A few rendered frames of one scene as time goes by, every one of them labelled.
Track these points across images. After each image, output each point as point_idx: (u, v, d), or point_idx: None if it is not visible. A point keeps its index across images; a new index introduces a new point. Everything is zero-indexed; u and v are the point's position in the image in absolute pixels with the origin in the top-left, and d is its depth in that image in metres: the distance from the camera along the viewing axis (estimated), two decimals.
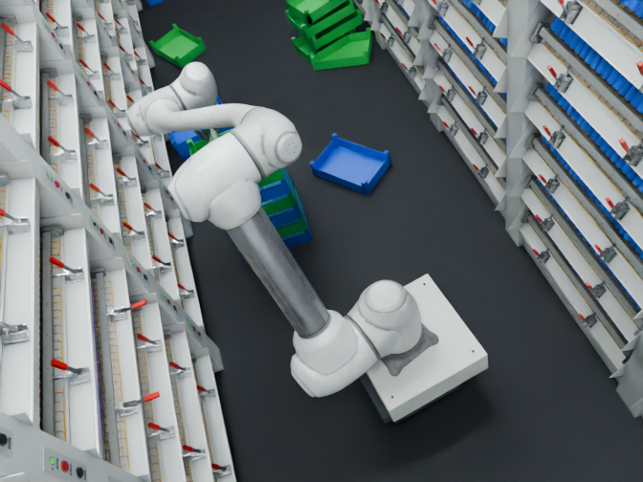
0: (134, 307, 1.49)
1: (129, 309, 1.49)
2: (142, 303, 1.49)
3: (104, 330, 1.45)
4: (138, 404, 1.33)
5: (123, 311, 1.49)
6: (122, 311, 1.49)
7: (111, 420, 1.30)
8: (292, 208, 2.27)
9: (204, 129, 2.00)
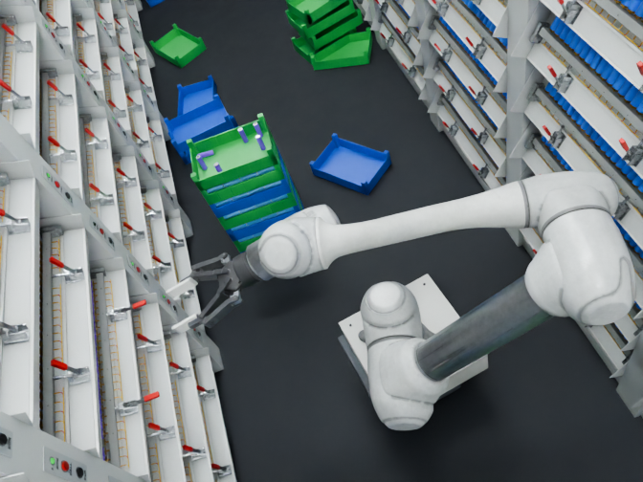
0: (134, 307, 1.49)
1: (129, 309, 1.49)
2: (142, 303, 1.49)
3: (104, 330, 1.45)
4: (138, 404, 1.33)
5: (123, 311, 1.49)
6: (122, 311, 1.49)
7: (111, 420, 1.30)
8: (292, 208, 2.27)
9: (217, 303, 1.28)
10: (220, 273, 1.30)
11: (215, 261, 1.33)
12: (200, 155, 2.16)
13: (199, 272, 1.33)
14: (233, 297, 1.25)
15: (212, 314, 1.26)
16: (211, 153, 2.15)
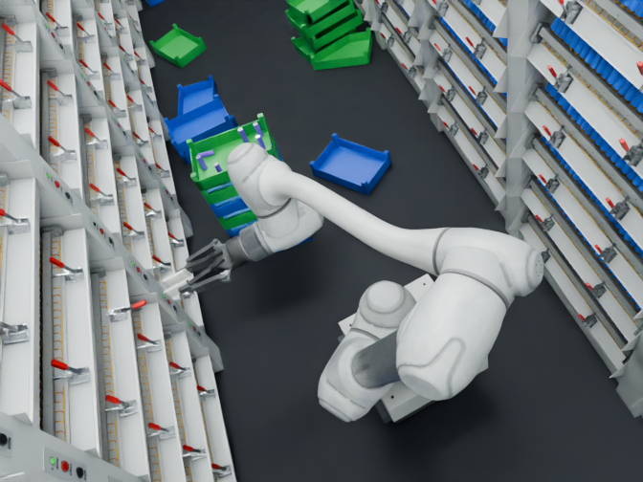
0: (134, 307, 1.49)
1: (129, 309, 1.49)
2: (142, 303, 1.49)
3: (98, 331, 1.45)
4: (123, 405, 1.32)
5: (123, 311, 1.49)
6: (122, 311, 1.49)
7: (101, 422, 1.29)
8: None
9: (207, 275, 1.46)
10: (214, 254, 1.46)
11: (209, 248, 1.49)
12: (200, 155, 2.16)
13: (193, 261, 1.48)
14: (222, 275, 1.42)
15: (202, 282, 1.44)
16: (211, 153, 2.15)
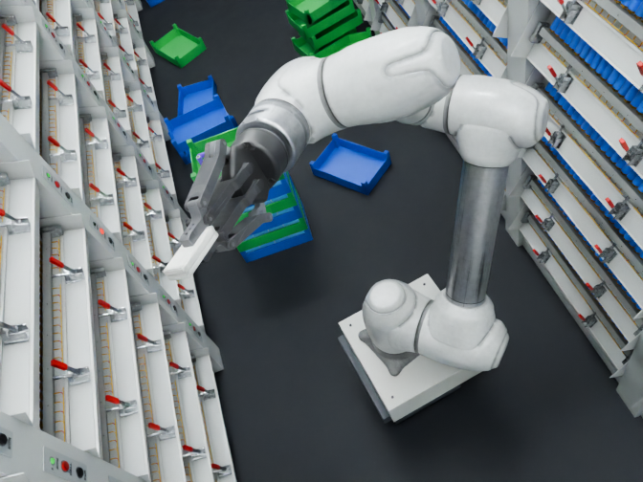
0: (107, 308, 1.46)
1: (111, 310, 1.47)
2: (100, 304, 1.45)
3: (96, 332, 1.44)
4: (123, 405, 1.32)
5: (116, 312, 1.49)
6: (116, 312, 1.49)
7: (101, 422, 1.29)
8: (292, 208, 2.27)
9: (233, 217, 0.70)
10: (246, 176, 0.70)
11: (223, 164, 0.68)
12: (200, 155, 2.16)
13: (215, 204, 0.66)
14: (268, 216, 0.74)
15: (243, 234, 0.69)
16: None
